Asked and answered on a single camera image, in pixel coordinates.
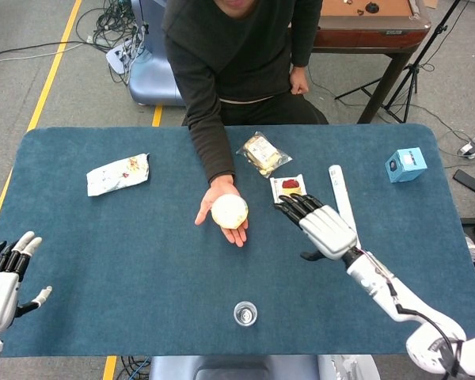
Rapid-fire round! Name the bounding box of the person's left hand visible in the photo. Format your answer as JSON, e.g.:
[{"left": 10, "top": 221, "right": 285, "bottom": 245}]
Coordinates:
[{"left": 291, "top": 66, "right": 310, "bottom": 96}]

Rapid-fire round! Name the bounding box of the long white tube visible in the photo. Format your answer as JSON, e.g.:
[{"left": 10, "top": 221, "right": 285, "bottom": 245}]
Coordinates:
[{"left": 328, "top": 165, "right": 361, "bottom": 246}]

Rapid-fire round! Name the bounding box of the brown wooden pool table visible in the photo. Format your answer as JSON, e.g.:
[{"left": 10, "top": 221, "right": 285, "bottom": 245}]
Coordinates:
[{"left": 288, "top": 0, "right": 432, "bottom": 124}]

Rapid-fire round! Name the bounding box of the robot right five-finger hand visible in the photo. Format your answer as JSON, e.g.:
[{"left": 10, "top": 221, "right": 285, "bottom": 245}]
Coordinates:
[{"left": 272, "top": 193, "right": 359, "bottom": 262}]

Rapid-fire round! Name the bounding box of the black tripod stand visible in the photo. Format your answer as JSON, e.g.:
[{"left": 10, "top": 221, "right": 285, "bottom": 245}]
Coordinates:
[{"left": 334, "top": 0, "right": 464, "bottom": 124}]

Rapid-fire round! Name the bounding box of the person's left forearm dark sleeve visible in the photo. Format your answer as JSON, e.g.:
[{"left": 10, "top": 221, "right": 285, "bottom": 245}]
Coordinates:
[{"left": 291, "top": 0, "right": 324, "bottom": 68}]

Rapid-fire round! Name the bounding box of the clear bag of biscuits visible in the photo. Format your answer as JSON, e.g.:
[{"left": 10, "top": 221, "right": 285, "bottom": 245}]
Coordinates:
[{"left": 236, "top": 131, "right": 293, "bottom": 179}]

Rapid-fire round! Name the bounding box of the person's right hand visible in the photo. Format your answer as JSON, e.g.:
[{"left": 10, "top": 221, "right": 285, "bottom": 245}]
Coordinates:
[{"left": 194, "top": 173, "right": 249, "bottom": 249}]

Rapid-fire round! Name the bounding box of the person's right forearm dark sleeve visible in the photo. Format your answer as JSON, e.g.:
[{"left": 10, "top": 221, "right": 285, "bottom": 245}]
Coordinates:
[{"left": 165, "top": 33, "right": 237, "bottom": 186}]

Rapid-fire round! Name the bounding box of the small light blue box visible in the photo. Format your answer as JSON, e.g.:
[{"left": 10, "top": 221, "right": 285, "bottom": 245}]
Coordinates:
[{"left": 384, "top": 146, "right": 428, "bottom": 184}]

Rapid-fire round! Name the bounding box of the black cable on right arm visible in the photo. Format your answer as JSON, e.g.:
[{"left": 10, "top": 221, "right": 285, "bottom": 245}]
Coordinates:
[{"left": 386, "top": 272, "right": 462, "bottom": 377}]

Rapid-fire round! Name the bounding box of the blue-grey robot torso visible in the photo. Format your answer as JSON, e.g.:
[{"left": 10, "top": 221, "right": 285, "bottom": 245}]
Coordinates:
[{"left": 148, "top": 355, "right": 381, "bottom": 380}]

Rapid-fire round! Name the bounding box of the person's torso dark sweater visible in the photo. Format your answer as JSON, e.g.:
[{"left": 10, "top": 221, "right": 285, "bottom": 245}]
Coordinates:
[{"left": 161, "top": 0, "right": 329, "bottom": 127}]

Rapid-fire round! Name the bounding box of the blue table cloth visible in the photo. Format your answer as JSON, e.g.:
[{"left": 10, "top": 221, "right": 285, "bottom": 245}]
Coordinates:
[{"left": 0, "top": 123, "right": 475, "bottom": 359}]

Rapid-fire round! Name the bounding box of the white power strip with plugs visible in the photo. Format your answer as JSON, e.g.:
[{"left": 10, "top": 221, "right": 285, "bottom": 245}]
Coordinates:
[{"left": 105, "top": 39, "right": 143, "bottom": 75}]

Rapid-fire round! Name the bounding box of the white packet red yellow print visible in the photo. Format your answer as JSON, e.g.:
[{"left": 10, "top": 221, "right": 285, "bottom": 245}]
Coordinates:
[{"left": 269, "top": 173, "right": 308, "bottom": 206}]

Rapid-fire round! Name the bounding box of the small clear glass cup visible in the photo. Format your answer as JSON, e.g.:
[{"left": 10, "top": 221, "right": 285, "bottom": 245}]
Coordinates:
[{"left": 233, "top": 300, "right": 258, "bottom": 328}]

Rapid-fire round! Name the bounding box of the tangle of black floor cables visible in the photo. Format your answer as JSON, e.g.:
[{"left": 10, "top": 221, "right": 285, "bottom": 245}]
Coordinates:
[{"left": 75, "top": 0, "right": 143, "bottom": 52}]

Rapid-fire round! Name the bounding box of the black smartphone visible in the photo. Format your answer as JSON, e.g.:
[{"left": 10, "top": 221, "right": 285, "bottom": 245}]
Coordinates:
[{"left": 453, "top": 169, "right": 475, "bottom": 195}]

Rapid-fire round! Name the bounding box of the blue-grey machine base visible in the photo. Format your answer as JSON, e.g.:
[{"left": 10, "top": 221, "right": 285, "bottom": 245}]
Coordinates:
[{"left": 128, "top": 0, "right": 185, "bottom": 107}]

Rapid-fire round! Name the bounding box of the white floral snack packet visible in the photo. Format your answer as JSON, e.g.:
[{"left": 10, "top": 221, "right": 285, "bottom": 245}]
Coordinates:
[{"left": 85, "top": 153, "right": 150, "bottom": 198}]

